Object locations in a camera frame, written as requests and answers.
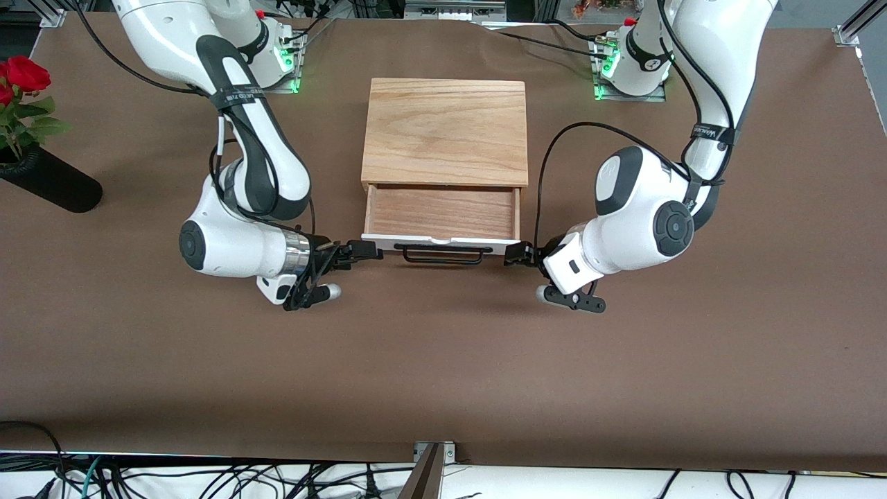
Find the brown table cover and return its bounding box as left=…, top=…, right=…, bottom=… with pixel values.
left=0, top=10, right=887, bottom=473

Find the long black base cable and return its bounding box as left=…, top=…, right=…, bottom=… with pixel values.
left=478, top=21, right=614, bottom=56

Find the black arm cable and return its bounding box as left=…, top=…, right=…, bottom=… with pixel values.
left=532, top=0, right=737, bottom=245
left=75, top=0, right=318, bottom=311

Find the black looped cable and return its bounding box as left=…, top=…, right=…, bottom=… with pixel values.
left=0, top=420, right=68, bottom=499

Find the black cylindrical vase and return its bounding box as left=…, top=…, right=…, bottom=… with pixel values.
left=0, top=142, right=104, bottom=213

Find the aluminium frame profile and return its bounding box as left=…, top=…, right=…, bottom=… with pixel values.
left=833, top=0, right=887, bottom=48
left=31, top=0, right=67, bottom=30

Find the white-fronted drawer with black handle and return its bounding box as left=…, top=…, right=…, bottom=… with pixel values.
left=360, top=183, right=522, bottom=266

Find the teal cable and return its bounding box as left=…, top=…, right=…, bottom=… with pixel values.
left=78, top=456, right=103, bottom=499

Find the black cable tangle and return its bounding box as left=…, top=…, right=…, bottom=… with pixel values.
left=104, top=461, right=416, bottom=499

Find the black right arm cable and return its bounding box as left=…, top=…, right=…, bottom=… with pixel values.
left=75, top=0, right=318, bottom=311

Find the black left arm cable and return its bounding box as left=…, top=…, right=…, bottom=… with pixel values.
left=532, top=0, right=737, bottom=245

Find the red rose with leaves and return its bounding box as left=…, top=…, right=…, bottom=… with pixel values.
left=0, top=55, right=74, bottom=164

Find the light wooden drawer cabinet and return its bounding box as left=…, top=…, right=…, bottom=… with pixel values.
left=360, top=78, right=531, bottom=205

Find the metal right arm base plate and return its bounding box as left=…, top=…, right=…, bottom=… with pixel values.
left=260, top=28, right=304, bottom=94

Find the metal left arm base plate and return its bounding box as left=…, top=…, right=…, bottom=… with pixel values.
left=589, top=38, right=667, bottom=103

